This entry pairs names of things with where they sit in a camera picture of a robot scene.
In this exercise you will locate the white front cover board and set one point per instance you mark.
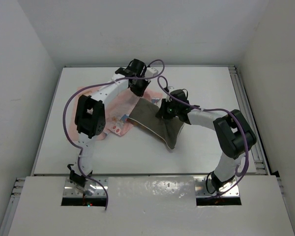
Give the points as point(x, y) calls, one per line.
point(151, 206)

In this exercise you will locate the grey floral pillow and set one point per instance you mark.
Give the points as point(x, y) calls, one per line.
point(144, 115)

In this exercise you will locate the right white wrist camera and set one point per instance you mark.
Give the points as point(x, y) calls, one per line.
point(169, 89)

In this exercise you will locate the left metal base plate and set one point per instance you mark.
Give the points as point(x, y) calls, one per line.
point(90, 190)

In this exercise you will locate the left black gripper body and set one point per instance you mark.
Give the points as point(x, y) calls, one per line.
point(140, 86)

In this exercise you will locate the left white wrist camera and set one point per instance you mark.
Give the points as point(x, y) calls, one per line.
point(151, 72)

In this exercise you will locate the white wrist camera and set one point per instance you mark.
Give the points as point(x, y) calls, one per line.
point(169, 89)
point(151, 72)

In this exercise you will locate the left aluminium frame rail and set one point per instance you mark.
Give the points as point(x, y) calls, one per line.
point(12, 206)

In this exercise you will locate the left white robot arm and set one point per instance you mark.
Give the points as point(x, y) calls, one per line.
point(90, 117)

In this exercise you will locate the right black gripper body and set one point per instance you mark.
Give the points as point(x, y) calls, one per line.
point(163, 112)

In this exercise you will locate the pink cartoon pillowcase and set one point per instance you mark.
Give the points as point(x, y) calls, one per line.
point(116, 114)

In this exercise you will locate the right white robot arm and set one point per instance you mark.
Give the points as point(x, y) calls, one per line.
point(234, 134)

